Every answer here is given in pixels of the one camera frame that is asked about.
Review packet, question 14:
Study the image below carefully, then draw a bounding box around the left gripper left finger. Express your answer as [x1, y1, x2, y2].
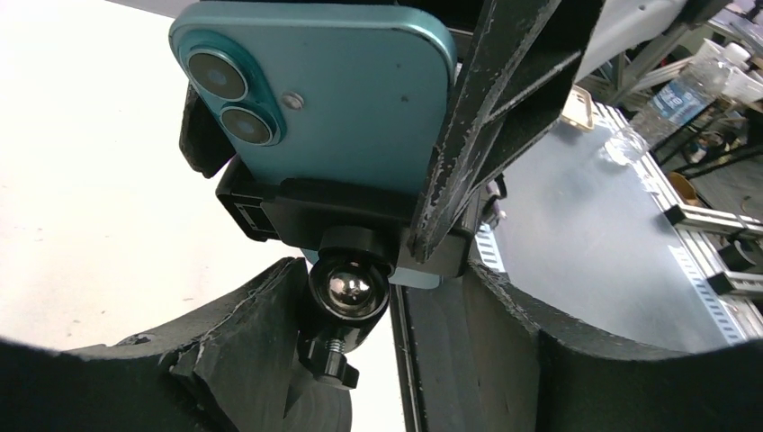
[1, 258, 307, 431]

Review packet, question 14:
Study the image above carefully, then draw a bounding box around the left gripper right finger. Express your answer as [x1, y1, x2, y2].
[462, 259, 763, 432]

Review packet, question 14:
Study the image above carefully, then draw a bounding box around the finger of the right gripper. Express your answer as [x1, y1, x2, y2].
[408, 1, 605, 263]
[179, 84, 235, 179]

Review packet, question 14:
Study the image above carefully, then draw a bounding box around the blue-cased phone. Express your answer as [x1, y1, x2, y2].
[168, 1, 459, 291]

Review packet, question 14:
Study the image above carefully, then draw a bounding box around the black phone stand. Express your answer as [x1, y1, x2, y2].
[216, 157, 479, 409]

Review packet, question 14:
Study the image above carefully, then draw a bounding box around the clear plastic water bottle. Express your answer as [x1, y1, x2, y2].
[600, 40, 751, 167]

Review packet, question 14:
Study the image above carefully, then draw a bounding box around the left white cable duct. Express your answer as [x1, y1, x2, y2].
[474, 224, 506, 274]

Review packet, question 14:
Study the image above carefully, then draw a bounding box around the white cable duct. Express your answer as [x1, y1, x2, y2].
[474, 224, 506, 274]
[669, 246, 747, 345]

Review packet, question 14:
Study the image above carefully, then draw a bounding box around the right white cable duct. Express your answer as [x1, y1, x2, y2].
[669, 246, 747, 345]

